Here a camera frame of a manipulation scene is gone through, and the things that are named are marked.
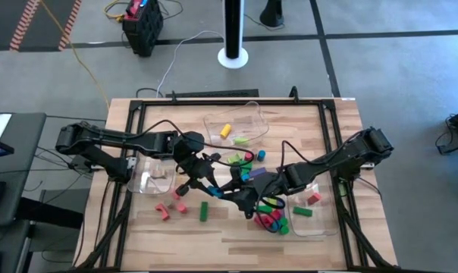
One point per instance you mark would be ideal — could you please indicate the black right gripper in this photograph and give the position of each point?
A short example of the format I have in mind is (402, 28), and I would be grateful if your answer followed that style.
(261, 189)

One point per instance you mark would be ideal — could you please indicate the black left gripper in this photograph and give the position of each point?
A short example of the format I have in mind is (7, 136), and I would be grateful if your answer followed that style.
(196, 168)

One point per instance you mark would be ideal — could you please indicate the blue long block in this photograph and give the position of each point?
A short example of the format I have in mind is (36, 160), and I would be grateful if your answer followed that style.
(245, 177)
(215, 190)

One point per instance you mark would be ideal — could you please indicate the red rectangular block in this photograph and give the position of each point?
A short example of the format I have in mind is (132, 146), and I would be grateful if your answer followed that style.
(277, 214)
(175, 195)

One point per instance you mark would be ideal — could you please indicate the green wooden block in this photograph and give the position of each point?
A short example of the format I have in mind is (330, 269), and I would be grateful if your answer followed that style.
(246, 166)

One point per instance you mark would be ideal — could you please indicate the purple block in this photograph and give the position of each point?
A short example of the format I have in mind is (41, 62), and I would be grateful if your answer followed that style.
(257, 172)

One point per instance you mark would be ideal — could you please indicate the light green arch block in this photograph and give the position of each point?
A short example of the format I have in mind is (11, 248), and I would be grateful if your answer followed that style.
(234, 158)

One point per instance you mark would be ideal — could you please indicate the natural wood cylinder block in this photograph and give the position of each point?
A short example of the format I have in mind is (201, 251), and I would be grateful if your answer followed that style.
(170, 204)

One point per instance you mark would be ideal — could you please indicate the natural wood arch block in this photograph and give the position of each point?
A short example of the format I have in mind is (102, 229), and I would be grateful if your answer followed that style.
(159, 174)

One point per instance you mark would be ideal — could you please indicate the green quarter arch block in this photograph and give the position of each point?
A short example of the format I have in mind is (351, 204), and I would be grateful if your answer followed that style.
(265, 208)

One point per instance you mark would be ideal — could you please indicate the red arch block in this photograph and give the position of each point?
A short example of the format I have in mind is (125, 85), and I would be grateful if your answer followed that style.
(263, 220)
(162, 214)

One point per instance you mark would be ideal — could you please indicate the light green long block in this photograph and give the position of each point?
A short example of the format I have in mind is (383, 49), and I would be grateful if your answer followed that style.
(241, 140)

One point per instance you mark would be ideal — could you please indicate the red long block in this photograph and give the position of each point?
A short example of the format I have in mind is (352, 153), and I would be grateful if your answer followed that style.
(314, 198)

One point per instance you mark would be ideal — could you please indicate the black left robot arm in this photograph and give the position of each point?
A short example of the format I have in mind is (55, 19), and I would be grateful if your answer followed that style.
(138, 140)

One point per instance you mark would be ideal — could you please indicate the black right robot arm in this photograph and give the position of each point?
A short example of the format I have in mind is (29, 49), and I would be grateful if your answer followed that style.
(339, 155)

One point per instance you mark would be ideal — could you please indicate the green long flat block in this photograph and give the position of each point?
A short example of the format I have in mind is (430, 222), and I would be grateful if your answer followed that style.
(203, 211)

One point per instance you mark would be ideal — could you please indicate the small light green block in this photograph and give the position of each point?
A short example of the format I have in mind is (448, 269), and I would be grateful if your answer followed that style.
(277, 203)

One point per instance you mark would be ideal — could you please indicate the clear plastic bin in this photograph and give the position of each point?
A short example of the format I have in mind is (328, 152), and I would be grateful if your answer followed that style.
(145, 186)
(251, 121)
(324, 223)

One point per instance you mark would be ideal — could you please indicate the yellow cylinder block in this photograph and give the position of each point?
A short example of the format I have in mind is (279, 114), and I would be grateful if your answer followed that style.
(225, 130)

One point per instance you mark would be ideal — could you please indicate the black power strip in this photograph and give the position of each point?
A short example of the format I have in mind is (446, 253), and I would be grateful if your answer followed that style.
(214, 93)

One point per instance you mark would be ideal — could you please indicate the black crate red top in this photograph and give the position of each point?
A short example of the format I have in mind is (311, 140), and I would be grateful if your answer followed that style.
(142, 26)

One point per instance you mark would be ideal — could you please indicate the dark grey desk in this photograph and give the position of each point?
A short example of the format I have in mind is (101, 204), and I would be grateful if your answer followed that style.
(20, 136)

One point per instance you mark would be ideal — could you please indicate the black mat orange stripes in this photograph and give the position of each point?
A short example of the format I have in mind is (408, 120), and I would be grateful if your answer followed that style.
(5, 22)

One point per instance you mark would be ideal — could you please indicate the black aluminium table frame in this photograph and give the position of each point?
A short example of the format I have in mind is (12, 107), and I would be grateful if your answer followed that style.
(233, 102)

